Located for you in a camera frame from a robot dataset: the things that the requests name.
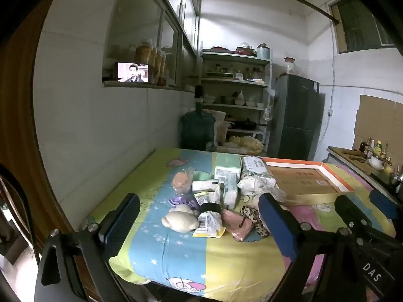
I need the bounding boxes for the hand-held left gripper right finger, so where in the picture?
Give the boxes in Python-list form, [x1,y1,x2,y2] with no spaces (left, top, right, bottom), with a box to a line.
[258,192,368,302]

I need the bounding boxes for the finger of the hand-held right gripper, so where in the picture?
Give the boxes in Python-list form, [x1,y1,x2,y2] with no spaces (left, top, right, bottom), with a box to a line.
[369,188,399,220]
[334,194,379,231]

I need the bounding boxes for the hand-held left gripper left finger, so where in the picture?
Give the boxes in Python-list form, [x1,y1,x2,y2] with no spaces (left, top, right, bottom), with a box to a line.
[35,193,141,302]

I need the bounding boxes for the white floral cloth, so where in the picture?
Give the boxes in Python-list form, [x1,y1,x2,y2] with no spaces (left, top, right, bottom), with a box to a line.
[249,182,288,203]

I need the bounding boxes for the pink cloth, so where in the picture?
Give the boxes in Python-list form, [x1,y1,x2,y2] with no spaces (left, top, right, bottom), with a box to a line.
[222,209,255,243]

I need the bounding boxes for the cardboard box tray orange rim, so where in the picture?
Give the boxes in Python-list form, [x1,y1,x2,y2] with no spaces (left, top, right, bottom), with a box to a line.
[263,157,356,206]

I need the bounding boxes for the cream plush toy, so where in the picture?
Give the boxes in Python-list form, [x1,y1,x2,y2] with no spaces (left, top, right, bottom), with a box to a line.
[161,204,199,234]

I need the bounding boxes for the teal patterned tissue pack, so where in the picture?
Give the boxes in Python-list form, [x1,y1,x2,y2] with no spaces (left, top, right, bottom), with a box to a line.
[220,173,238,210]

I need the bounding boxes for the purple cloth piece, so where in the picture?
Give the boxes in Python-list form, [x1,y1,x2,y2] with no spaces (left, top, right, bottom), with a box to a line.
[168,195,199,211]

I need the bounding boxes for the yellow white barcode packet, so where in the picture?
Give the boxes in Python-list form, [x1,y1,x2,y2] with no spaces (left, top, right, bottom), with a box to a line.
[193,211,225,238]

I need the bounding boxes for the black sock roll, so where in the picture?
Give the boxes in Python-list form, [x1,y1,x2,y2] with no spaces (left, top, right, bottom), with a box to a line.
[199,203,222,216]

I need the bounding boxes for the green foam pad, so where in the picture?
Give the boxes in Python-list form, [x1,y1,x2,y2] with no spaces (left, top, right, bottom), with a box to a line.
[193,170,212,183]

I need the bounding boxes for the metal kettle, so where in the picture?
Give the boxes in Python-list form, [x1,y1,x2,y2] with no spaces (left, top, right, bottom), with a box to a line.
[390,167,403,192]

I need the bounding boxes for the kitchen counter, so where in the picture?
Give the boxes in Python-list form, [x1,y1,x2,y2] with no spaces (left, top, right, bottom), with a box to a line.
[327,146,403,202]

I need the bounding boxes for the group of condiment bottles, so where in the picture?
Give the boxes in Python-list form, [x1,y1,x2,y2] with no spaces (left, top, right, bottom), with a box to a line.
[359,137,392,164]

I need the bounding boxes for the large floral tissue pack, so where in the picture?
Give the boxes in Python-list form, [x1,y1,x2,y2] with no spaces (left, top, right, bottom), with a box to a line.
[240,155,276,192]

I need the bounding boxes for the printed cartoon blanket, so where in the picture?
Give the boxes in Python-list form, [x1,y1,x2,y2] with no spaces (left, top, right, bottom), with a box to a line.
[80,147,397,298]

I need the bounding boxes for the orange sponge in plastic bag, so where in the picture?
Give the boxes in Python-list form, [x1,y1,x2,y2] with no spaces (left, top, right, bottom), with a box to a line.
[171,168,193,196]

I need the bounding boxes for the small yellow packet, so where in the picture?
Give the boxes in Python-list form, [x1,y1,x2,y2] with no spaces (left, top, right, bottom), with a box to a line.
[193,192,215,205]

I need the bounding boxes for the mint green box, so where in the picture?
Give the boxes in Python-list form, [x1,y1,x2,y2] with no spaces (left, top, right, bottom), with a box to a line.
[214,153,243,180]

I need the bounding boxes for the small white tissue pack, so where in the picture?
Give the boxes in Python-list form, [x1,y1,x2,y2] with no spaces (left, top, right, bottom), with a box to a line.
[192,179,219,192]

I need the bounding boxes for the pale yellow sack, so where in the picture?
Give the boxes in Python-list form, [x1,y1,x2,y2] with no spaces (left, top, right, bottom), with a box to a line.
[228,136,263,155]

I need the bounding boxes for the black wok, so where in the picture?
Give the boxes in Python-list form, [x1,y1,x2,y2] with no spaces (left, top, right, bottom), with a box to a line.
[231,119,257,130]

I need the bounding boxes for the white plastic bucket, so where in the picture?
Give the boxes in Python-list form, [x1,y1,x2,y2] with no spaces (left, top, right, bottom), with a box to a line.
[216,121,230,145]

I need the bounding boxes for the dark grey fridge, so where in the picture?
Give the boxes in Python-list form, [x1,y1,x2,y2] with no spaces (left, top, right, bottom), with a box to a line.
[267,74,325,161]

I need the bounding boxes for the dark green water jug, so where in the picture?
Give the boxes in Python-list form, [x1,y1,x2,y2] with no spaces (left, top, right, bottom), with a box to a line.
[180,107,217,152]

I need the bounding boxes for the white shelf rack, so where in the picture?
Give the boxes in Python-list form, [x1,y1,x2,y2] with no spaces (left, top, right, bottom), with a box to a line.
[200,50,273,152]

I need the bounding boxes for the phone with lit screen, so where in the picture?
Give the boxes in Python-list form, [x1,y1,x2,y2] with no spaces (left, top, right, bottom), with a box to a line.
[114,62,154,83]

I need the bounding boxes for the brown wooden door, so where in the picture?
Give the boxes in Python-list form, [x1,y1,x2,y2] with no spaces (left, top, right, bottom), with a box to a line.
[0,6,79,258]

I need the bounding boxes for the light blue enamel pot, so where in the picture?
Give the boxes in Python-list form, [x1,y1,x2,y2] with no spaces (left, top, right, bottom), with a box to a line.
[256,43,271,60]

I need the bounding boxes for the red pans with lid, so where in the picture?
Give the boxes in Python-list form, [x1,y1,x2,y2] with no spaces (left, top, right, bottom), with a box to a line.
[234,44,256,56]

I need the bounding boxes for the outer window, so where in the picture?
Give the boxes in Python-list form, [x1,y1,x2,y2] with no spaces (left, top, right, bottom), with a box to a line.
[329,0,397,54]

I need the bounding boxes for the cardboard sheets on wall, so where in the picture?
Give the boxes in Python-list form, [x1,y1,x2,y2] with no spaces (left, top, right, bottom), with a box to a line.
[353,94,403,152]

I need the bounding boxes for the glazed interior window frame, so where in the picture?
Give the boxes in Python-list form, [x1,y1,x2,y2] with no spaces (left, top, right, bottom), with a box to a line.
[102,0,202,92]

